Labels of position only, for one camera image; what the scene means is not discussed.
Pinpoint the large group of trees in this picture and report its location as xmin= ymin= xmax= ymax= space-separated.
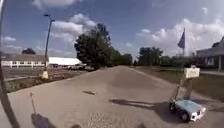
xmin=73 ymin=22 xmax=134 ymax=71

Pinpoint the vehicle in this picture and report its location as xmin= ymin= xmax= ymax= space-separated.
xmin=67 ymin=63 xmax=95 ymax=72

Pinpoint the row of distant trees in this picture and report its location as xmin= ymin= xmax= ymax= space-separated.
xmin=133 ymin=46 xmax=198 ymax=68

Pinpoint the grey concrete road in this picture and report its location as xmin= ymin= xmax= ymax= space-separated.
xmin=0 ymin=64 xmax=224 ymax=128

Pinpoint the white flat building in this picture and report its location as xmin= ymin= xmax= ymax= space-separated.
xmin=48 ymin=56 xmax=83 ymax=67

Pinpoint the street lamp pole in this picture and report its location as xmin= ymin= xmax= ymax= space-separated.
xmin=41 ymin=13 xmax=56 ymax=81

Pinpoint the flagpole with dark flag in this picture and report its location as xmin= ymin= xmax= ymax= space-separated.
xmin=176 ymin=27 xmax=187 ymax=68

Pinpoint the dry grass strip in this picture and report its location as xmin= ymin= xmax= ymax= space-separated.
xmin=3 ymin=69 xmax=86 ymax=94

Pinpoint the small distant tree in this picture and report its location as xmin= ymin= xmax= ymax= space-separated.
xmin=21 ymin=47 xmax=37 ymax=56

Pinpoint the small wheeled robot with sign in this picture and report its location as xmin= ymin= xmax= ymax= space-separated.
xmin=168 ymin=65 xmax=208 ymax=123

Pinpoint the long low building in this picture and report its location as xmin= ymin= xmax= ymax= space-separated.
xmin=0 ymin=53 xmax=50 ymax=69

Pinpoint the grey parking lot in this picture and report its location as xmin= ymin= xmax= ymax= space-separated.
xmin=1 ymin=66 xmax=73 ymax=80

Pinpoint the grass verge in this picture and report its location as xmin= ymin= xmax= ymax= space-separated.
xmin=128 ymin=65 xmax=224 ymax=103

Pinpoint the building with porch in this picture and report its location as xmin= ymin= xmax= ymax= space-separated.
xmin=195 ymin=35 xmax=224 ymax=71

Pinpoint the pale side path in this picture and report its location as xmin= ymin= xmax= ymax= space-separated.
xmin=199 ymin=69 xmax=224 ymax=77

